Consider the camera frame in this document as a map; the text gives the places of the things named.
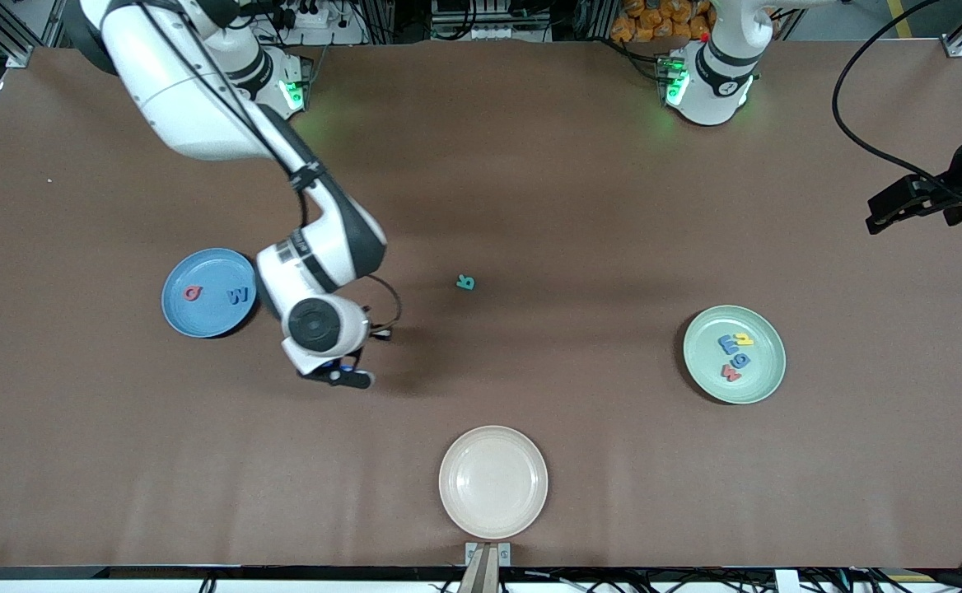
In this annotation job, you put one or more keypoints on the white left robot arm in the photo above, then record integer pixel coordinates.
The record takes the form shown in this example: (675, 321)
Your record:
(712, 91)

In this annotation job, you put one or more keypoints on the teal uppercase R foam letter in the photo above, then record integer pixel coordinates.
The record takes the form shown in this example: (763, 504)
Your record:
(465, 282)

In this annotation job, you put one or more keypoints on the grey metal mount bracket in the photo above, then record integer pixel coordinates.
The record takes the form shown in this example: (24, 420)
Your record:
(506, 553)

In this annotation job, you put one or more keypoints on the white black electronics box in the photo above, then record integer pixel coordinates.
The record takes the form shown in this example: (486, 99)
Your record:
(489, 33)

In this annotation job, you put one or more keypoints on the blue plate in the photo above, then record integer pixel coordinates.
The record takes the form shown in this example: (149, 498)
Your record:
(201, 321)

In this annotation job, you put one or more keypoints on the beige plate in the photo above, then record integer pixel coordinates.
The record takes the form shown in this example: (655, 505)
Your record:
(493, 486)

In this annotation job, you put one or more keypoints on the red lowercase w foam letter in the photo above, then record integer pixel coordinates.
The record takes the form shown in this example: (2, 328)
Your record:
(731, 374)

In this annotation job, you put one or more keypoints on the blue uppercase E foam letter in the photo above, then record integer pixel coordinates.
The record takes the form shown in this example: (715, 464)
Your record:
(726, 343)

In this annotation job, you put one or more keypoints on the green plate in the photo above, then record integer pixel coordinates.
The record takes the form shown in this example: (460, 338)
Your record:
(757, 383)

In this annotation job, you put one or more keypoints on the red uppercase Q foam letter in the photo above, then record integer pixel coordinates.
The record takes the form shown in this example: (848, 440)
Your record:
(186, 294)

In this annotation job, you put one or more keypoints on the orange fruit pile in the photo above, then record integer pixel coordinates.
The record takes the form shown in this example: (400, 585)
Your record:
(654, 21)

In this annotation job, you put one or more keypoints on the blue lowercase g foam letter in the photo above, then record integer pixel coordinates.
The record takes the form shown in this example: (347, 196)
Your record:
(734, 361)

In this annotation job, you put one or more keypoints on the beige camera mount pole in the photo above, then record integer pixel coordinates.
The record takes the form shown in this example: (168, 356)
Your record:
(481, 576)

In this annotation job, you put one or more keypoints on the brown table mat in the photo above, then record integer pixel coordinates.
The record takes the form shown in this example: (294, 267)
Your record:
(481, 371)

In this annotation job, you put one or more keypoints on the blue uppercase W foam letter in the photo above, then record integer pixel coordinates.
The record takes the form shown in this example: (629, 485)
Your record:
(239, 296)

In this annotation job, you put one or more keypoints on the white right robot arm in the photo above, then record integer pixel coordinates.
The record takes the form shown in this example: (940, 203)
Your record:
(184, 99)

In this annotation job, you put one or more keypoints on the white power strip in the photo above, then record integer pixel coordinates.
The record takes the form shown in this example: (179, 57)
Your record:
(333, 35)

